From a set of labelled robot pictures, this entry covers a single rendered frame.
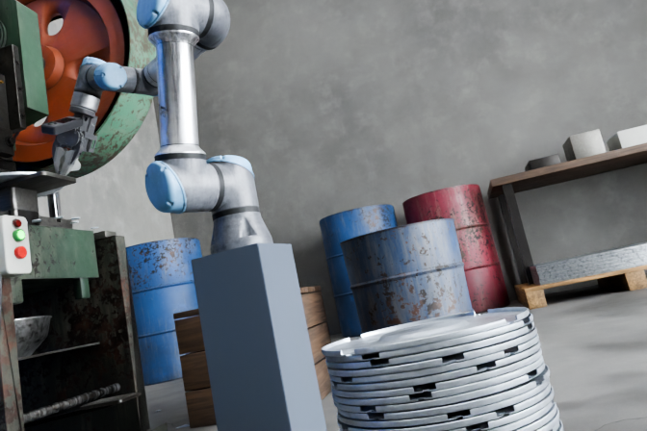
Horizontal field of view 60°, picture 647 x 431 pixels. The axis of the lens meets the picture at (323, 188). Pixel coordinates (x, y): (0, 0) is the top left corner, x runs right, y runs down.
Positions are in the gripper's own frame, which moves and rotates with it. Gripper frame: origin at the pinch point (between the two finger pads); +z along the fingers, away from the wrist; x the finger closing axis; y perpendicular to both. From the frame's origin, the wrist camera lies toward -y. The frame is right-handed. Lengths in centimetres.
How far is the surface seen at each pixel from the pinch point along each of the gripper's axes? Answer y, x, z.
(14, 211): -7.7, 4.3, 12.6
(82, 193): 210, 145, 6
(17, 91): 4.8, 26.5, -22.2
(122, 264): 19.9, -14.9, 22.3
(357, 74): 324, -3, -148
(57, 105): 34, 36, -25
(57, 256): -1.1, -7.4, 22.3
